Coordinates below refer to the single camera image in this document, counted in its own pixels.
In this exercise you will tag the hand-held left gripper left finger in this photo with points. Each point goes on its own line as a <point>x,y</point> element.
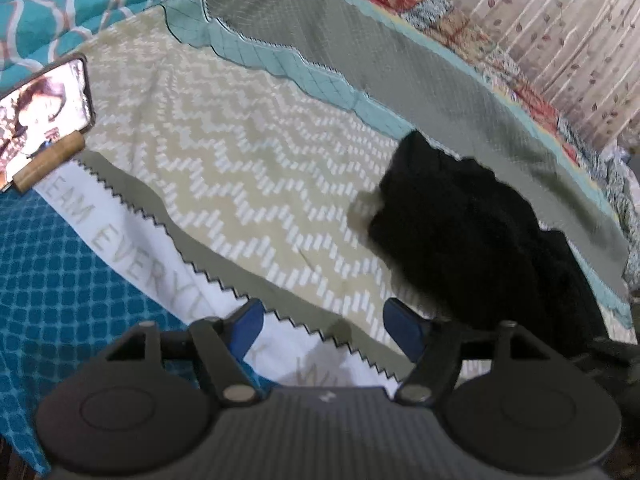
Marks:
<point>247,327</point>

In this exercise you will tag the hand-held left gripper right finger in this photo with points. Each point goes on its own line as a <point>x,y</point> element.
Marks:
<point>402,330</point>

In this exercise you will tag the black pants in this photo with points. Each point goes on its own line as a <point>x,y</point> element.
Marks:
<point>480,240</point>

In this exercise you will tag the patchwork zigzag bedspread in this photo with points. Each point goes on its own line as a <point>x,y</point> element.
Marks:
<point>225,160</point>

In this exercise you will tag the wooden phone stand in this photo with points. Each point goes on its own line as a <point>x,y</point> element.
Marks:
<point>47,162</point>

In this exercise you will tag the smartphone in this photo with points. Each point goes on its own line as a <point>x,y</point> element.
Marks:
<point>40,105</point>

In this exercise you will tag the floral patchwork quilt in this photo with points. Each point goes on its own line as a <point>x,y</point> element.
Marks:
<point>470,25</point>

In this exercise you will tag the leaf print curtain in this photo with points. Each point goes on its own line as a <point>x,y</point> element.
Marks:
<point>565,25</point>

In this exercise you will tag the teal wavy-pattern blanket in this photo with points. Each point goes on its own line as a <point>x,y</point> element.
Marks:
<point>60,5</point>

